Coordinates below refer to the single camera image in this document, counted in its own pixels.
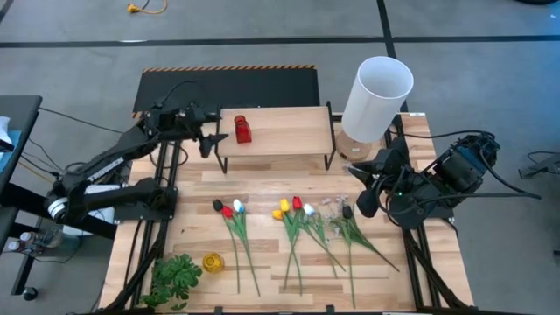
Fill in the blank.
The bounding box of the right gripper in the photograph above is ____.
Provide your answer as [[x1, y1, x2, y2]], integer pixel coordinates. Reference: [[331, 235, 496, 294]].
[[349, 150, 434, 229]]

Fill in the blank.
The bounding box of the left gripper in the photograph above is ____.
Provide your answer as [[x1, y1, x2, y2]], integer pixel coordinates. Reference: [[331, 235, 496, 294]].
[[174, 103, 229, 159]]

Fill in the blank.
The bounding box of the red glass vase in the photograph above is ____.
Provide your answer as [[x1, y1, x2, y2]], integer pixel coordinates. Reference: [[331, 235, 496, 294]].
[[234, 114, 253, 144]]

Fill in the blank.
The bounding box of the white blossom grass spray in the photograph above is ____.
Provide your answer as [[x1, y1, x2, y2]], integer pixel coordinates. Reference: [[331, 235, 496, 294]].
[[321, 194, 400, 273]]

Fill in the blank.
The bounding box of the red artificial tulip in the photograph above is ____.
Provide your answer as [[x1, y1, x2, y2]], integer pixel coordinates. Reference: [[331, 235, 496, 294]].
[[220, 205, 262, 298], [291, 195, 338, 279]]

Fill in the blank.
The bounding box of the yellow glass vase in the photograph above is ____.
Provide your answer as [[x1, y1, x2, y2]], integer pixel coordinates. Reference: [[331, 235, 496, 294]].
[[201, 252, 226, 275]]

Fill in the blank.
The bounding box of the black hazard-striped floor mat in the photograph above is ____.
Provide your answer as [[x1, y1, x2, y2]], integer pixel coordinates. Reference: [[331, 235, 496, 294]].
[[132, 65, 321, 119]]

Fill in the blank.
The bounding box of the white and blue artificial tulip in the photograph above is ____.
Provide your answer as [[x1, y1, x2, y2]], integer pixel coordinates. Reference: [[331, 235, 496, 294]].
[[232, 199, 262, 298]]

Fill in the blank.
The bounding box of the white cardboard box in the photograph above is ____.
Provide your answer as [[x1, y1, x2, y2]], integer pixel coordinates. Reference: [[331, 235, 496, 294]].
[[62, 183, 122, 237]]

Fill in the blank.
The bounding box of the green leafy potted plant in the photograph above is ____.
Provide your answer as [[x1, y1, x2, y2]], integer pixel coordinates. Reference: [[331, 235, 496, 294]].
[[138, 253, 204, 312]]

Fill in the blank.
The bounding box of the black desk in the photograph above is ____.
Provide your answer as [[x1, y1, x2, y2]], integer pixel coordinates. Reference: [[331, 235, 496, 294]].
[[0, 94, 118, 302]]

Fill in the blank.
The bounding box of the blue cloth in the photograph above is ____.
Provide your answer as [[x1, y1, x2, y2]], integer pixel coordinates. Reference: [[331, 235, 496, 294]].
[[0, 129, 23, 174]]

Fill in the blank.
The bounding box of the wooden shelf with black frame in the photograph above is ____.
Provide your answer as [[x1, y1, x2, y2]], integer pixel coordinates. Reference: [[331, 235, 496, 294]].
[[213, 101, 337, 175]]

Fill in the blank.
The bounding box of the black aluminium mounting frame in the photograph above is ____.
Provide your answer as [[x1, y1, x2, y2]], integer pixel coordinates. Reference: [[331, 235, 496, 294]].
[[387, 114, 472, 312], [102, 114, 183, 312]]

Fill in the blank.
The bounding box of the yellow plug with cord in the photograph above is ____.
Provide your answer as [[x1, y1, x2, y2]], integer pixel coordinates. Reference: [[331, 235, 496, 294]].
[[126, 0, 169, 15]]

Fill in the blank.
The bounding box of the black floor device with cable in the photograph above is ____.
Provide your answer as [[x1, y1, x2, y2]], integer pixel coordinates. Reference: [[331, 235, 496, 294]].
[[518, 150, 560, 180]]

